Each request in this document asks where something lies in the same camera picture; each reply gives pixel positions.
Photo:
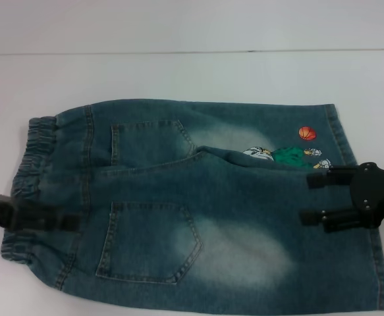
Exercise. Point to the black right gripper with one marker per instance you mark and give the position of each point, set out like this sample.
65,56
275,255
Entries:
376,194

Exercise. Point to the blue denim shorts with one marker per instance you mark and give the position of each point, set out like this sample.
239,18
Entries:
211,214

